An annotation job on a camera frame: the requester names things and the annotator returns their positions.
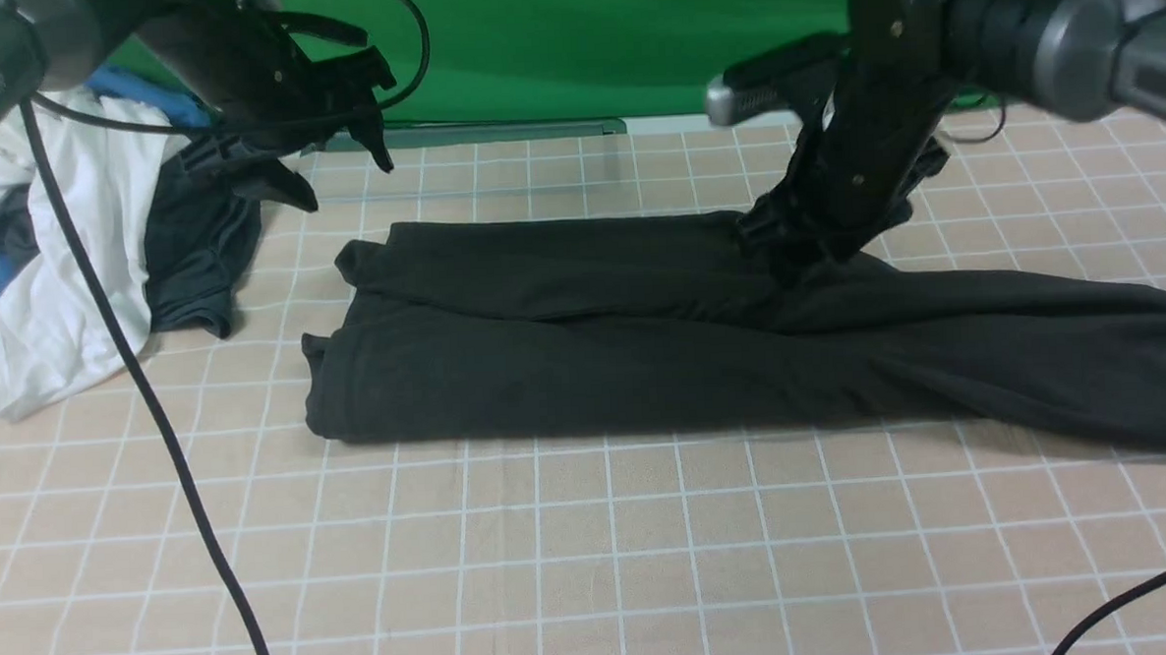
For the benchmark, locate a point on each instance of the white crumpled shirt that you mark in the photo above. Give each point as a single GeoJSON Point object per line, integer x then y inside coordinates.
{"type": "Point", "coordinates": [53, 342]}

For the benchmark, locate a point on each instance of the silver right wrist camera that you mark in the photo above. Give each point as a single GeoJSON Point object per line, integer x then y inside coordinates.
{"type": "Point", "coordinates": [798, 76]}

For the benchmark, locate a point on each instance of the green backdrop cloth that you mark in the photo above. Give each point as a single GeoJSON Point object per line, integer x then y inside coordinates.
{"type": "Point", "coordinates": [559, 60]}

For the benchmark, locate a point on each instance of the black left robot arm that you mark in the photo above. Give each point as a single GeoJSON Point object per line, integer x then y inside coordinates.
{"type": "Point", "coordinates": [56, 45]}

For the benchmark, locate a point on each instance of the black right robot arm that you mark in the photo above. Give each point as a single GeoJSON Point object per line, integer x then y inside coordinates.
{"type": "Point", "coordinates": [1076, 59]}

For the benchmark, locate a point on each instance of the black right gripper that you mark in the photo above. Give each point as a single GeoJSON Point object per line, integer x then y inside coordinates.
{"type": "Point", "coordinates": [853, 167]}

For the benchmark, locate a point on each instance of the gray metal bar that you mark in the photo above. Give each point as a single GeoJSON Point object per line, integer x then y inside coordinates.
{"type": "Point", "coordinates": [448, 135]}

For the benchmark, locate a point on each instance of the beige checkered tablecloth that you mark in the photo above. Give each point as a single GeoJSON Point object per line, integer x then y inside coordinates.
{"type": "Point", "coordinates": [923, 539]}

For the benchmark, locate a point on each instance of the dark teal crumpled shirt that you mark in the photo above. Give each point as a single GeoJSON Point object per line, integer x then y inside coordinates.
{"type": "Point", "coordinates": [199, 240]}

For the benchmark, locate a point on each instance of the blue crumpled garment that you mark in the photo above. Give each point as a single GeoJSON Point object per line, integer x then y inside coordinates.
{"type": "Point", "coordinates": [17, 243]}

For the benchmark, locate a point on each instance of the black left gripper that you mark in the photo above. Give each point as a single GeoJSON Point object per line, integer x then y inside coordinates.
{"type": "Point", "coordinates": [241, 60]}

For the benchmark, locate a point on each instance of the dark gray long-sleeve shirt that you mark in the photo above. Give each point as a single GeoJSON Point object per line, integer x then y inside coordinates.
{"type": "Point", "coordinates": [654, 325]}

